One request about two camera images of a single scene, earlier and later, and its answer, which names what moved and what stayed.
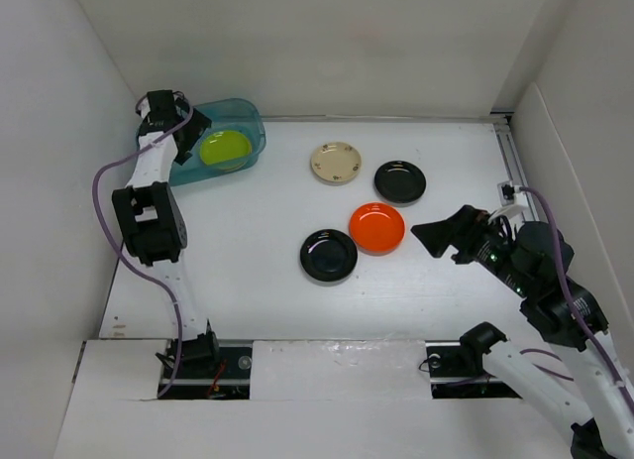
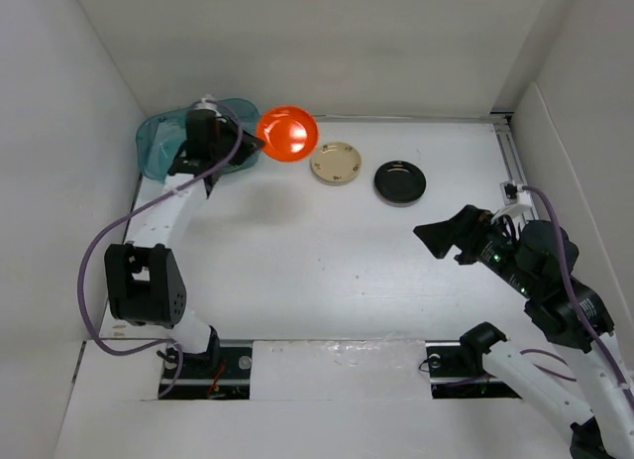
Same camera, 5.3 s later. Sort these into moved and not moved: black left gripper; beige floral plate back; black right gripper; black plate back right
Moved: black left gripper
Not moved: beige floral plate back; black right gripper; black plate back right
